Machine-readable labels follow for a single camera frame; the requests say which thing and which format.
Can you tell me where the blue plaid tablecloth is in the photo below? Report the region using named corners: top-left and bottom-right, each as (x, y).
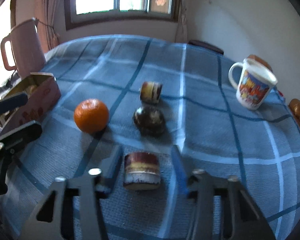
top-left (0, 35), bottom-right (300, 239)

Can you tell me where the brown leather sofa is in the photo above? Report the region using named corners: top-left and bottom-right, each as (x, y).
top-left (288, 99), bottom-right (300, 128)

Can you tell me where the purple sugarcane piece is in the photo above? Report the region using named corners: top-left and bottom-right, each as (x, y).
top-left (123, 152), bottom-right (161, 191)

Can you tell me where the white cartoon printed mug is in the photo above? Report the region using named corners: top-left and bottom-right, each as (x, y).
top-left (228, 58), bottom-right (278, 111)

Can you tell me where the metal tin box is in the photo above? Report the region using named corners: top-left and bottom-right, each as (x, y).
top-left (0, 73), bottom-right (61, 135)

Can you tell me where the pink electric kettle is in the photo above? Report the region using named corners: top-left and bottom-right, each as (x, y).
top-left (0, 18), bottom-right (46, 79)

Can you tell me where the white-faced sugarcane piece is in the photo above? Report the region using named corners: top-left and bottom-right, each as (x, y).
top-left (140, 81), bottom-right (162, 104)

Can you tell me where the large orange tangerine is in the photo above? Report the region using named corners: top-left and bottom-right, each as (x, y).
top-left (74, 99), bottom-right (109, 134)

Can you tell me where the window with brown frame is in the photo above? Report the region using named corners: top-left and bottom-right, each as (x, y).
top-left (64, 0), bottom-right (180, 30)

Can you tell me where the pink curtain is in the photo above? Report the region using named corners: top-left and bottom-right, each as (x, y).
top-left (34, 0), bottom-right (61, 53)

